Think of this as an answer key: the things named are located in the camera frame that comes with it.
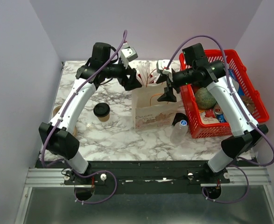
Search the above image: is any aluminium frame rail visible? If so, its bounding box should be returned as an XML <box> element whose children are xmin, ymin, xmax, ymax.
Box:
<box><xmin>25</xmin><ymin>167</ymin><xmax>272</xmax><ymax>188</ymax></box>

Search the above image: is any stack of black lids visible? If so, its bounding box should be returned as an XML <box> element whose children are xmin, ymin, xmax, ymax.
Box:
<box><xmin>172</xmin><ymin>112</ymin><xmax>188</xmax><ymax>126</ymax></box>

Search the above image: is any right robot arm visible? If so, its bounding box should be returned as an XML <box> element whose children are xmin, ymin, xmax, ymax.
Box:
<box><xmin>156</xmin><ymin>43</ymin><xmax>268</xmax><ymax>183</ymax></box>

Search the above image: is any red plastic basket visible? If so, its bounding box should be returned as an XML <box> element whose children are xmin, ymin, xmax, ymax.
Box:
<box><xmin>180</xmin><ymin>49</ymin><xmax>269</xmax><ymax>139</ymax></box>

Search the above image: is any brown paper coffee cup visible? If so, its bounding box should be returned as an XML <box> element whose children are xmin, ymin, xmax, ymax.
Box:
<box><xmin>98</xmin><ymin>114</ymin><xmax>110</xmax><ymax>122</ymax></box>

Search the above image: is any clear plastic water bottle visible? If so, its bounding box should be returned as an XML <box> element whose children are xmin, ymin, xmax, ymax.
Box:
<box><xmin>170</xmin><ymin>120</ymin><xmax>188</xmax><ymax>145</ymax></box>

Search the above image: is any paper takeout bag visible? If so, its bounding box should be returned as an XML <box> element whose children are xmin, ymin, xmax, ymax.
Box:
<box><xmin>131</xmin><ymin>72</ymin><xmax>181</xmax><ymax>130</ymax></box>

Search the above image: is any cardboard cup carrier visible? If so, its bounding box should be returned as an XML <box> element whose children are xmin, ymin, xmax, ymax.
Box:
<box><xmin>53</xmin><ymin>105</ymin><xmax>77</xmax><ymax>137</ymax></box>

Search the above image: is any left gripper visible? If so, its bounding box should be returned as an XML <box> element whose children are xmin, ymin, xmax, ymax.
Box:
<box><xmin>103</xmin><ymin>57</ymin><xmax>142</xmax><ymax>91</ymax></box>

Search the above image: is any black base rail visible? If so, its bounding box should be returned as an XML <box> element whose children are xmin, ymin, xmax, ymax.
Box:
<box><xmin>64</xmin><ymin>161</ymin><xmax>230</xmax><ymax>195</ymax></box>

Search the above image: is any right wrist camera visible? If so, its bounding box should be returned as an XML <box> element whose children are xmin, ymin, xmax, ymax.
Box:
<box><xmin>156</xmin><ymin>59</ymin><xmax>173</xmax><ymax>82</ymax></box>

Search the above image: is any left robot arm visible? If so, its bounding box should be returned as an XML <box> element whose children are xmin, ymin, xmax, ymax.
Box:
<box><xmin>39</xmin><ymin>42</ymin><xmax>141</xmax><ymax>184</ymax></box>

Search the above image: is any black coffee cup lid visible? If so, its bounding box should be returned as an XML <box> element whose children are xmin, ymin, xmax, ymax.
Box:
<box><xmin>93</xmin><ymin>103</ymin><xmax>110</xmax><ymax>118</ymax></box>

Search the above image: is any green melon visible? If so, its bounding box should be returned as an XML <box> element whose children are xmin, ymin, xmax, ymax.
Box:
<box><xmin>195</xmin><ymin>87</ymin><xmax>217</xmax><ymax>110</ymax></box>

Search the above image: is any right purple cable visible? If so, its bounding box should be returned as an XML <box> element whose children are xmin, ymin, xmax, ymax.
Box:
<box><xmin>168</xmin><ymin>35</ymin><xmax>274</xmax><ymax>204</ymax></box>

